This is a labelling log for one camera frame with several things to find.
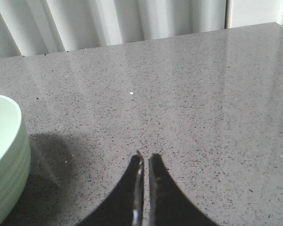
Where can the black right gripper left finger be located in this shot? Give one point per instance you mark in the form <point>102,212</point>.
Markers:
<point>124,205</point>

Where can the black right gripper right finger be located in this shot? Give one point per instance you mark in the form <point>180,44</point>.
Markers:
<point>168,204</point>

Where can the green ribbed bowl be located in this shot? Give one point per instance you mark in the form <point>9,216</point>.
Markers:
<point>15,155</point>

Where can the white pleated curtain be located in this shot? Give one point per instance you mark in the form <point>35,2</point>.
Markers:
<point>34,27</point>

